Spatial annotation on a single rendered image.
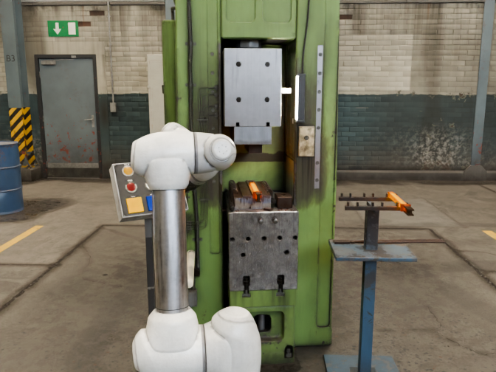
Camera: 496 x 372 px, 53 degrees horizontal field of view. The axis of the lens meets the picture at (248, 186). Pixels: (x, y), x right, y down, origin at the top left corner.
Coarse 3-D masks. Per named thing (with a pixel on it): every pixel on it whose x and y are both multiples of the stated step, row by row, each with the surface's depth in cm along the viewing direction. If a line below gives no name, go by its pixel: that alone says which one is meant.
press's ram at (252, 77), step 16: (224, 48) 252; (240, 48) 253; (224, 64) 253; (240, 64) 254; (256, 64) 255; (272, 64) 256; (224, 80) 255; (240, 80) 256; (256, 80) 256; (272, 80) 257; (224, 96) 257; (240, 96) 257; (256, 96) 258; (272, 96) 259; (224, 112) 258; (240, 112) 259; (256, 112) 260; (272, 112) 260
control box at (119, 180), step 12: (120, 168) 242; (120, 180) 240; (132, 180) 243; (144, 180) 246; (120, 192) 238; (132, 192) 241; (144, 192) 243; (120, 204) 236; (144, 204) 241; (120, 216) 237; (132, 216) 237; (144, 216) 242
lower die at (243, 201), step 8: (240, 184) 301; (248, 184) 296; (256, 184) 296; (232, 192) 282; (240, 192) 282; (248, 192) 277; (264, 192) 276; (232, 200) 283; (240, 200) 268; (248, 200) 268; (264, 200) 269; (240, 208) 269; (248, 208) 269; (256, 208) 270
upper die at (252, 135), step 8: (232, 128) 271; (240, 128) 260; (248, 128) 261; (256, 128) 261; (264, 128) 262; (232, 136) 272; (240, 136) 261; (248, 136) 262; (256, 136) 262; (264, 136) 262; (240, 144) 262; (248, 144) 262; (256, 144) 263; (264, 144) 263
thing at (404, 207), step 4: (388, 192) 264; (392, 192) 264; (392, 196) 255; (396, 196) 253; (396, 200) 246; (400, 200) 245; (400, 204) 238; (404, 204) 234; (408, 204) 233; (400, 208) 235; (404, 208) 233; (408, 208) 227; (412, 208) 227; (404, 212) 230; (408, 212) 227
